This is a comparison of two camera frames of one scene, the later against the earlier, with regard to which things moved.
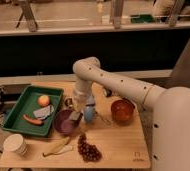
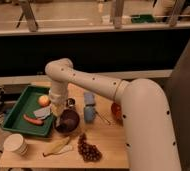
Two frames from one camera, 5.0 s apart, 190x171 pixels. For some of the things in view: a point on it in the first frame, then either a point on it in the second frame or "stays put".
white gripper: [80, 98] -> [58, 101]
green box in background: [142, 18] stays put
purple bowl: [64, 123] stays put
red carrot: [37, 122] stays put
